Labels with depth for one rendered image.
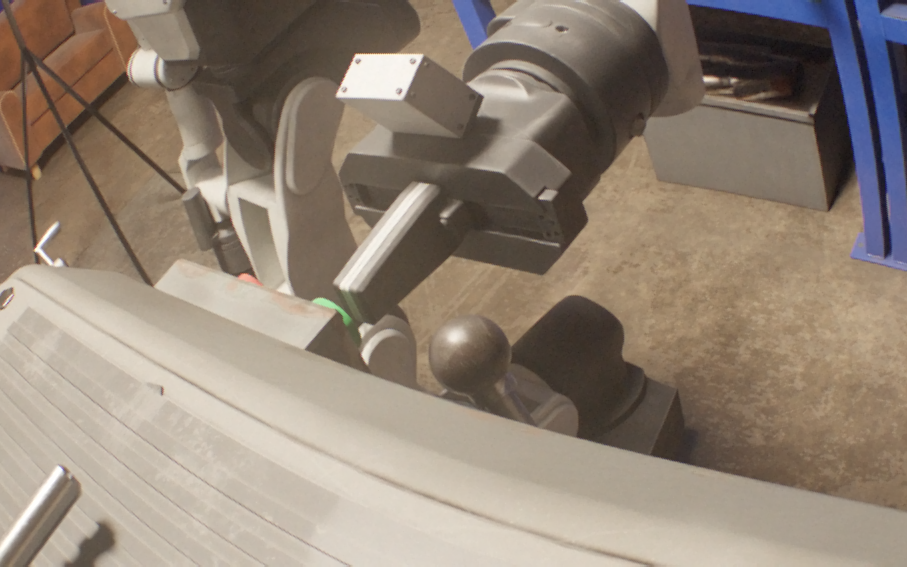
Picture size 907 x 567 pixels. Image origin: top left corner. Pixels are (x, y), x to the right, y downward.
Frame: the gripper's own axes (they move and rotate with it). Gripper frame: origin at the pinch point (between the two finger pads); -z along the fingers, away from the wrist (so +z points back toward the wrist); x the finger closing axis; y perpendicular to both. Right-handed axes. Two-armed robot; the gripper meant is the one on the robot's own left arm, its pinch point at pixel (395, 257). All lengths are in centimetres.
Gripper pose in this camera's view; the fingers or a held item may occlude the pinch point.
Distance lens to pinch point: 47.8
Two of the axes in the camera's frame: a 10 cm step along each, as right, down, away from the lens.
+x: -7.7, -1.7, 6.2
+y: -3.1, -7.4, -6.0
